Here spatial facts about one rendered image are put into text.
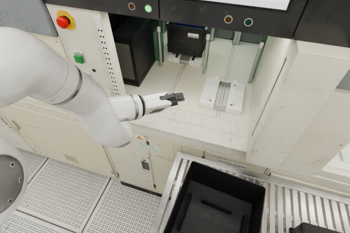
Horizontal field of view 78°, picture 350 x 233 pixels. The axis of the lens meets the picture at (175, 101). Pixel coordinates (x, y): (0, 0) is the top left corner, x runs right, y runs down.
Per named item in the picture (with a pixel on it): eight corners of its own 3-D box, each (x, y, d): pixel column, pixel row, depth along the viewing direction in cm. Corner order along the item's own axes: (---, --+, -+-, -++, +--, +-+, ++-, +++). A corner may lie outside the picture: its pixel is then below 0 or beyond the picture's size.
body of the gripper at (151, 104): (133, 121, 75) (161, 115, 81) (145, 112, 67) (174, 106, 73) (127, 101, 76) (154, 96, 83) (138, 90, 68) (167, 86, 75)
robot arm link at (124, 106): (139, 117, 66) (129, 90, 68) (95, 126, 58) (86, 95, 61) (130, 126, 72) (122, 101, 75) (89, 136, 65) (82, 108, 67)
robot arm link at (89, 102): (94, 128, 38) (140, 141, 67) (73, 52, 43) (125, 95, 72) (47, 147, 38) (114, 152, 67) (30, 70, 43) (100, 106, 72)
